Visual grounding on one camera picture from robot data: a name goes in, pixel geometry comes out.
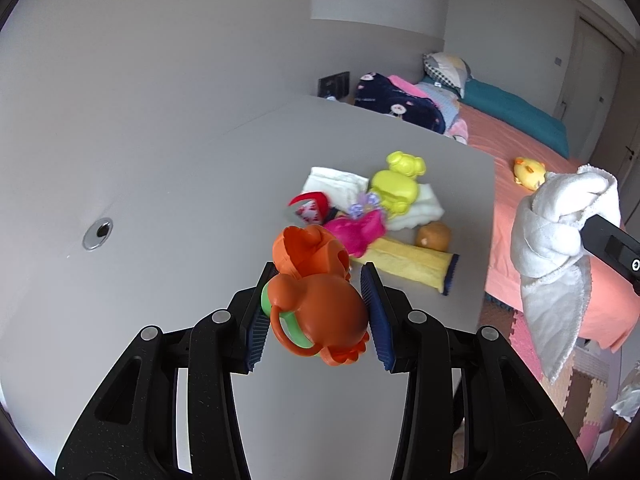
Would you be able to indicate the light blue folded blanket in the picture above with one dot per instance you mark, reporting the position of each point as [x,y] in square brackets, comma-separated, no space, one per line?
[446,101]

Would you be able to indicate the white pink cartoon garment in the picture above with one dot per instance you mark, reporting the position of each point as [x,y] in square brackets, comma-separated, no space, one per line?
[458,131]

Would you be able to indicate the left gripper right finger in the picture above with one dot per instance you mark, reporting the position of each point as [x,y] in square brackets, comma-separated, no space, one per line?
[381,315]

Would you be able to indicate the navy patterned blanket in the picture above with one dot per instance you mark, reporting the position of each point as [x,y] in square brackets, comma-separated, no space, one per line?
[377,93]

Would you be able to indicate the black wall socket panel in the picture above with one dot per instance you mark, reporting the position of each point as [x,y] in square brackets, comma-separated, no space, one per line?
[334,87]

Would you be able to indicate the yellow plastic toy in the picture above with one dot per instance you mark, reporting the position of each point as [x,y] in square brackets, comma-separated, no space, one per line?
[397,186]

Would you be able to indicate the foam puzzle floor mat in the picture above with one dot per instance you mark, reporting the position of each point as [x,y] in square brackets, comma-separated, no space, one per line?
[586,387]

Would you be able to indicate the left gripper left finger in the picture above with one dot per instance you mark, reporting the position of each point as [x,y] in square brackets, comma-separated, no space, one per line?
[255,322]

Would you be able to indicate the red heart box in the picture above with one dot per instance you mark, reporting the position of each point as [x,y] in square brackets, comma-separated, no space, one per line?
[319,199]

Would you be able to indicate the orange plastic toy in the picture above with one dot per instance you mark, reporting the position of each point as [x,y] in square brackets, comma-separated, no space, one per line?
[312,307]

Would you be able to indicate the purple gingham flower clip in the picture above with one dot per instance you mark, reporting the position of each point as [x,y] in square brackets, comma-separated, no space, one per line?
[365,203]

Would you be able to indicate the brown round toy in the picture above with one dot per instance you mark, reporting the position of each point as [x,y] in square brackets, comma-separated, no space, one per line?
[435,236]

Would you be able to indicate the folded lined paper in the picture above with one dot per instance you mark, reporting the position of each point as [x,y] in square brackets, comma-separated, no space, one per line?
[342,188]

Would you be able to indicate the yellow chick plush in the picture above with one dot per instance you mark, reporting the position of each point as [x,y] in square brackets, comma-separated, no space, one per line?
[529,173]

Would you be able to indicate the teal pillow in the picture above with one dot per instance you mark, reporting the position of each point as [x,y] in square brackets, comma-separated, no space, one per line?
[518,113]

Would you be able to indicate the red white patterned packet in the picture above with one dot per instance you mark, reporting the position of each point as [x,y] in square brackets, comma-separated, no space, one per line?
[308,212]

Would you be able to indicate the white quilted cloth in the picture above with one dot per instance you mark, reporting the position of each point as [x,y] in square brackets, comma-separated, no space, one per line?
[546,250]

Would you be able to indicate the pink folded clothes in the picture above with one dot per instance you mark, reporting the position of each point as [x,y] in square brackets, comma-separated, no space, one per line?
[405,86]

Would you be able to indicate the metal desk grommet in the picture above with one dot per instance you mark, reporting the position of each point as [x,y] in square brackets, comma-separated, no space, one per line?
[97,234]

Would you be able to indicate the grey patterned pillow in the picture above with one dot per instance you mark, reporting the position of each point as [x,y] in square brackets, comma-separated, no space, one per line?
[449,70]

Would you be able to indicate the pink bed sheet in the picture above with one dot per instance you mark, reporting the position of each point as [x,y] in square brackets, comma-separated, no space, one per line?
[613,309]

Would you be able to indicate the closet door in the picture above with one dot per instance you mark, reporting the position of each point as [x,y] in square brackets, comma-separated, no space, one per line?
[588,88]

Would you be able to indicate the yellow blue-trimmed cloth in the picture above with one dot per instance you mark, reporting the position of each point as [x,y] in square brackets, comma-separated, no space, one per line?
[422,265]

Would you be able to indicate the magenta plastic toy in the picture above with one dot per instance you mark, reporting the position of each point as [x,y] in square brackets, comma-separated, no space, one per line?
[357,235]

